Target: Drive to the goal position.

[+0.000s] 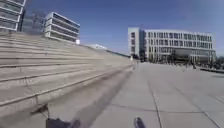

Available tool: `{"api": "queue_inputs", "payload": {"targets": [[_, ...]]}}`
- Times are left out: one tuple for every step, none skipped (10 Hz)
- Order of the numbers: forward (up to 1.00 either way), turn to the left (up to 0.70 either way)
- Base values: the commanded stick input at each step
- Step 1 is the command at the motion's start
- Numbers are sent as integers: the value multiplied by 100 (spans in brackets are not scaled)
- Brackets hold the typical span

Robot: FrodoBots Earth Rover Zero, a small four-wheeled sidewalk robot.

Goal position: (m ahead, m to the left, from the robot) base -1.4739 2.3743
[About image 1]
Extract dark glass building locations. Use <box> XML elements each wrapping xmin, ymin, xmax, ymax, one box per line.
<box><xmin>18</xmin><ymin>11</ymin><xmax>48</xmax><ymax>36</ymax></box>

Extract grey stone slab plaza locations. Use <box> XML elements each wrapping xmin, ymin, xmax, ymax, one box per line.
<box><xmin>0</xmin><ymin>62</ymin><xmax>224</xmax><ymax>128</ymax></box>

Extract white banded building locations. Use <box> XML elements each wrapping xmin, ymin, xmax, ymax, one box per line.
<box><xmin>44</xmin><ymin>11</ymin><xmax>81</xmax><ymax>45</ymax></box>
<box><xmin>0</xmin><ymin>0</ymin><xmax>27</xmax><ymax>33</ymax></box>

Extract robot's own part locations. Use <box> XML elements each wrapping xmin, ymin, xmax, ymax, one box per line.
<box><xmin>45</xmin><ymin>117</ymin><xmax>82</xmax><ymax>128</ymax></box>
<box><xmin>133</xmin><ymin>116</ymin><xmax>147</xmax><ymax>128</ymax></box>

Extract wide grey stone stairs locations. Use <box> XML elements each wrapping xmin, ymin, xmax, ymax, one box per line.
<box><xmin>0</xmin><ymin>29</ymin><xmax>138</xmax><ymax>118</ymax></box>

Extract large white windowed building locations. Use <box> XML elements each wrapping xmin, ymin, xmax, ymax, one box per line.
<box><xmin>127</xmin><ymin>27</ymin><xmax>217</xmax><ymax>64</ymax></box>

